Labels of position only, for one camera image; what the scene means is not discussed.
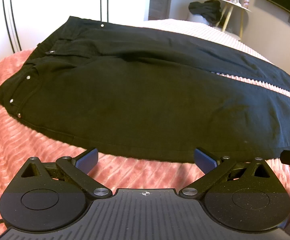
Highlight black pants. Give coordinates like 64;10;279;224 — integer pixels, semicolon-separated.
0;17;290;163

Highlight pink ribbed bed blanket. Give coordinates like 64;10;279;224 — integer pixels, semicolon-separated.
0;18;290;240

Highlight white laundry basket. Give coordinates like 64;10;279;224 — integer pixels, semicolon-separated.
187;13;210;25

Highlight black clothes pile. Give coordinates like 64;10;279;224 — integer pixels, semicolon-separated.
188;0;221;25

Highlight white wardrobe with black stripes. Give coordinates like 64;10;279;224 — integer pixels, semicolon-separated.
0;0;150;59

